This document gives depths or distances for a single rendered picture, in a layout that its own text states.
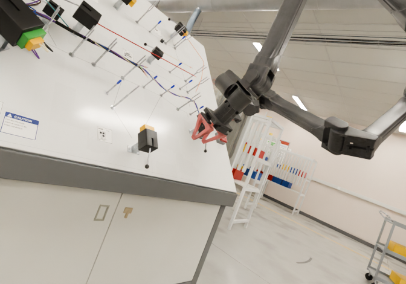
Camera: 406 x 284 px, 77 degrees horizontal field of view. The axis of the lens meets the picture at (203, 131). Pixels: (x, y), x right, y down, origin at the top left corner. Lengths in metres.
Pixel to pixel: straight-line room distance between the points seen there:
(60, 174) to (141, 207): 0.34
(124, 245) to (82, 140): 0.42
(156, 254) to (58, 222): 0.44
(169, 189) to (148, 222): 0.16
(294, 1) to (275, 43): 0.13
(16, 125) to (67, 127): 0.12
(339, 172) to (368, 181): 0.78
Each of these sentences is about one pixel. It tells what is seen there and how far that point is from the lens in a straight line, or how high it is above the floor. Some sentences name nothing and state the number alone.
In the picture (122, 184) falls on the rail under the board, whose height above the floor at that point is 0.83.
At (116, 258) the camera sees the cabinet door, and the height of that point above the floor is 0.55.
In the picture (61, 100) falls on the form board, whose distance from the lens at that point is 0.84.
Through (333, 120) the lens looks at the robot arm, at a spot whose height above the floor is 1.26.
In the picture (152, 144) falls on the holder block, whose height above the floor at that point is 0.98.
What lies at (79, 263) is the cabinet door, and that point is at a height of 0.55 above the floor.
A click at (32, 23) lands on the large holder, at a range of 0.76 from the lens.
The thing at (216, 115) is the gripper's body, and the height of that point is 1.13.
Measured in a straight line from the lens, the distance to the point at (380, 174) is 9.02.
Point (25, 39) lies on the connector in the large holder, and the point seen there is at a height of 1.11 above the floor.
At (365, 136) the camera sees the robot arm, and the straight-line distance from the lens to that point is 0.88.
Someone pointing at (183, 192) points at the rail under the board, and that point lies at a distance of 1.01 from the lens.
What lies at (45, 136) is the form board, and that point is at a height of 0.91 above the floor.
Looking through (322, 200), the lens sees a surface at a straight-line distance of 9.09.
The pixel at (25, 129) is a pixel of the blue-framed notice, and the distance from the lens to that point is 0.76.
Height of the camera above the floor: 1.04
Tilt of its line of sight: 2 degrees up
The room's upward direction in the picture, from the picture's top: 21 degrees clockwise
